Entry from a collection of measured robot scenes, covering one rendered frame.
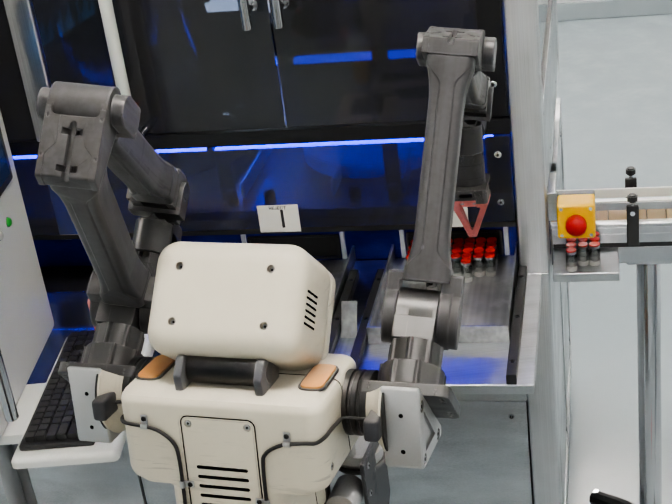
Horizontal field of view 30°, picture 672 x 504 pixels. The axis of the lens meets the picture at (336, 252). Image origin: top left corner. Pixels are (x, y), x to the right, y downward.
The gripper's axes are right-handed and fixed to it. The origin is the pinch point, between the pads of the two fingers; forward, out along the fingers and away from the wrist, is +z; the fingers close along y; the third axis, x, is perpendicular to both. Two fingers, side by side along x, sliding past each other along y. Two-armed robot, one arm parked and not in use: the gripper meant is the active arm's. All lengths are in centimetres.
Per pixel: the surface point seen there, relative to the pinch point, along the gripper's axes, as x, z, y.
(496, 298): -1.9, 19.0, 15.7
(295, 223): 38.3, 4.9, 23.9
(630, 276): -30, 84, 197
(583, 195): -18.9, 2.6, 27.4
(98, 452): 67, 32, -23
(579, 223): -18.1, 6.0, 20.5
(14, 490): 102, 57, 7
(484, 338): -0.8, 20.4, -0.3
